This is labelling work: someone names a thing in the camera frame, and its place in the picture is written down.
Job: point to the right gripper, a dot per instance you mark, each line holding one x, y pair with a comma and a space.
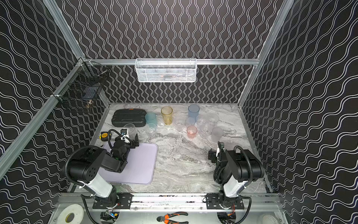
212, 156

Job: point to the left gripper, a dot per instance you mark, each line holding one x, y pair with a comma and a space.
132, 143

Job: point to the clear faceted glass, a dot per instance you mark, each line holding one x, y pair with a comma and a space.
132, 130

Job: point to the lavender plastic tray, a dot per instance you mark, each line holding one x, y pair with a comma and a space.
139, 169

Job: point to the clear plain glass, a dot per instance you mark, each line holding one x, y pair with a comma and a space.
179, 123

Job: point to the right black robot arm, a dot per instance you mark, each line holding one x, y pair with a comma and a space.
234, 171

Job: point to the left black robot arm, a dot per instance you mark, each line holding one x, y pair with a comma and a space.
83, 165

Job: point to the frosted white plastic cup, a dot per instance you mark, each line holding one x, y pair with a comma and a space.
216, 134

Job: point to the teal textured plastic cup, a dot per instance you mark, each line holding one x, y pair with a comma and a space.
151, 118

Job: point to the black plastic tool case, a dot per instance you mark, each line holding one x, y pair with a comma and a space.
135, 116

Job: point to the yellow black tape measure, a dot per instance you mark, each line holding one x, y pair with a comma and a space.
105, 136

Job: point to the small pink plastic cup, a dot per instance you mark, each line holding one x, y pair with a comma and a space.
191, 132

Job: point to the clear glass centre right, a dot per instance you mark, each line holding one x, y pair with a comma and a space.
201, 120

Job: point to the tall yellow plastic cup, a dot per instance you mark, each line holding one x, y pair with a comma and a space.
166, 113

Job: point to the tall blue plastic cup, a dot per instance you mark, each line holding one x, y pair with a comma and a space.
193, 111

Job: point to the white round object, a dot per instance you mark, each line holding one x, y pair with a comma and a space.
267, 219

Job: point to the white tape roll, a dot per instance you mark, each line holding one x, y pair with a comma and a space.
73, 214

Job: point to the white wire mesh basket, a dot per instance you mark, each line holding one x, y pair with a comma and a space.
166, 70

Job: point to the black wire basket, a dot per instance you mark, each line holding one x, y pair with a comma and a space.
83, 90

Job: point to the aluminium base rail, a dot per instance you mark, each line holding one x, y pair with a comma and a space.
195, 202

